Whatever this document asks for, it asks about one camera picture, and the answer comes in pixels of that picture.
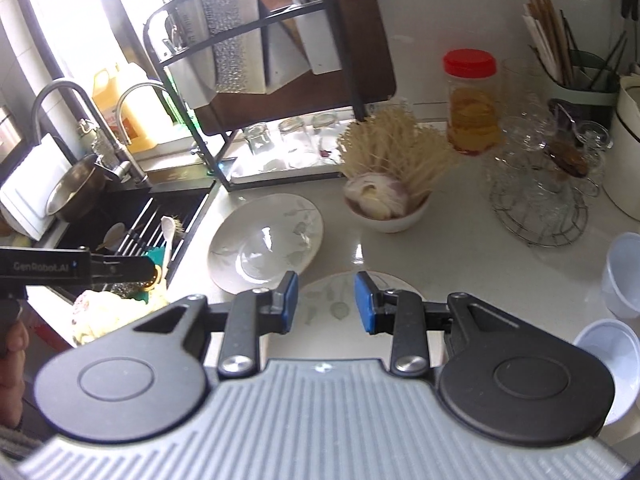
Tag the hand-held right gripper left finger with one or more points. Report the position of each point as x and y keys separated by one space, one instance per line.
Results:
x=286 y=305

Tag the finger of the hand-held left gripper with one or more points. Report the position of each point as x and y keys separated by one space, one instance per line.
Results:
x=120 y=270

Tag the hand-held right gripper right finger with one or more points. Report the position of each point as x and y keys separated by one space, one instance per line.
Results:
x=365 y=305

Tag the leaf print white plate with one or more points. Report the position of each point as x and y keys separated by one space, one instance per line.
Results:
x=265 y=245
x=335 y=305

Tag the plain white bowl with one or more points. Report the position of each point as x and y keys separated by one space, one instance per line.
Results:
x=607 y=360
x=625 y=275

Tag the person's left hand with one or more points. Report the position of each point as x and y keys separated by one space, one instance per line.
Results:
x=12 y=385

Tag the green dish brush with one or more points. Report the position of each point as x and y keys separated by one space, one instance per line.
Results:
x=152 y=260

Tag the cream dish cloth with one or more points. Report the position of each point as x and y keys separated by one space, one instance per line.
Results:
x=107 y=315

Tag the white spoon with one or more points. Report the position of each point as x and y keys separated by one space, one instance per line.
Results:
x=169 y=240

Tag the white board in sink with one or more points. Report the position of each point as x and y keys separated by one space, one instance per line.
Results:
x=27 y=185

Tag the steel pot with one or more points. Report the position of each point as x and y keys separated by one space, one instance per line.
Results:
x=75 y=190

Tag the white bowl with vegetables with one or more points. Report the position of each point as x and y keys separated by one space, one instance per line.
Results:
x=395 y=220

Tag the black kitchen sink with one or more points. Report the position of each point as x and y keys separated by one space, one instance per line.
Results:
x=190 y=205

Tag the white drip tray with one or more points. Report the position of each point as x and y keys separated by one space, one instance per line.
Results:
x=280 y=165

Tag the small steel faucet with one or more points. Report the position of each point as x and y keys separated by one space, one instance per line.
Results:
x=131 y=125

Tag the tall steel faucet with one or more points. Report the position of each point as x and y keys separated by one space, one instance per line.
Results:
x=95 y=115

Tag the yellow detergent bottle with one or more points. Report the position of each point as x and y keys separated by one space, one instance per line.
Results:
x=137 y=110

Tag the clear drinking glass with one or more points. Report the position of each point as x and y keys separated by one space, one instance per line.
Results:
x=292 y=135
x=256 y=139
x=324 y=127

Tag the red lid plastic jar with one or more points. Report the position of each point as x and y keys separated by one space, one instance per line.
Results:
x=472 y=105

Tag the cluster of clear glass cups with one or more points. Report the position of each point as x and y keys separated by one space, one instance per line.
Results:
x=525 y=125

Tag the black dish rack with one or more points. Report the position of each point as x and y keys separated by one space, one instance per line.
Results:
x=225 y=50

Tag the brown patterned glass cup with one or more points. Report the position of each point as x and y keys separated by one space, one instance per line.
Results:
x=569 y=159

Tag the textured steel cutting board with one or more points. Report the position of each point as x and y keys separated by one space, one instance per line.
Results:
x=232 y=35

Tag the white plastic cutting board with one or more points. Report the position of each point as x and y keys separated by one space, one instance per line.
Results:
x=320 y=40

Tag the white cooking pot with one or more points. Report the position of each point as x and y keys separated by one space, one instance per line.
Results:
x=625 y=160

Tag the green utensil holder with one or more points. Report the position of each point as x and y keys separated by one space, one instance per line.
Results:
x=585 y=95

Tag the bundle of chopsticks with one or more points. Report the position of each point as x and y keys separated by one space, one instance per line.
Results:
x=545 y=35

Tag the dark utensils in holder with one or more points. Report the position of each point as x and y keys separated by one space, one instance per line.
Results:
x=602 y=65

